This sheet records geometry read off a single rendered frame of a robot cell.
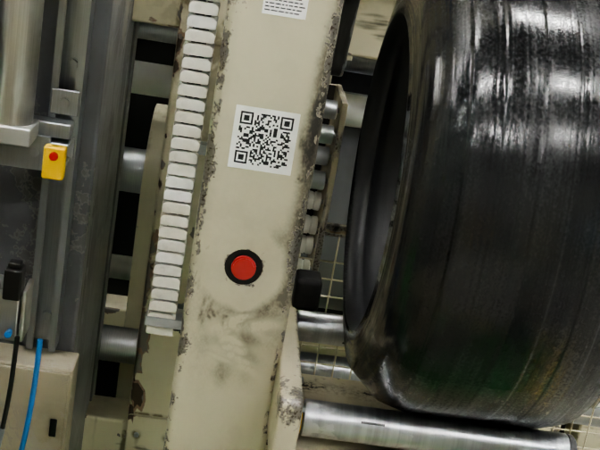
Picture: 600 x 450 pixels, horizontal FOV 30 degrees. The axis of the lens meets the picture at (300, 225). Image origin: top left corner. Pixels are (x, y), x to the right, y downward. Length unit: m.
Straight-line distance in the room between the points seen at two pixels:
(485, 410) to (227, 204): 0.38
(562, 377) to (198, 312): 0.44
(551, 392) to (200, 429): 0.45
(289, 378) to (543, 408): 0.30
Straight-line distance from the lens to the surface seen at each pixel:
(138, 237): 2.15
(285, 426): 1.32
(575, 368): 1.25
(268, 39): 1.28
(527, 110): 1.17
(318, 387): 1.67
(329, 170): 1.73
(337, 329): 1.61
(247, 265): 1.35
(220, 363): 1.41
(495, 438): 1.40
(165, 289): 1.38
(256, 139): 1.31
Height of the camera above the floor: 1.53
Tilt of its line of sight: 18 degrees down
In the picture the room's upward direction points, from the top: 10 degrees clockwise
